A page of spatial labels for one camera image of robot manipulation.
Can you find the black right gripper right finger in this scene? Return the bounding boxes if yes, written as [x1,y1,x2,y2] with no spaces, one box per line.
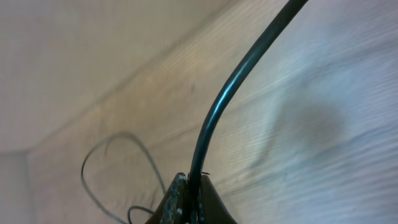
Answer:
[199,175,237,224]

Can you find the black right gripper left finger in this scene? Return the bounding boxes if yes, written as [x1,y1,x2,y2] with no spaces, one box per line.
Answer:
[146,172,187,224]

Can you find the black USB cable silver plug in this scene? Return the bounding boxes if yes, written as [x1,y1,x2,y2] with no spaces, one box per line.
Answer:
[188,0,308,223]

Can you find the thin black cable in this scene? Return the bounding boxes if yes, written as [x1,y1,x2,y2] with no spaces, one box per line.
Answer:
[80,131,167,224]

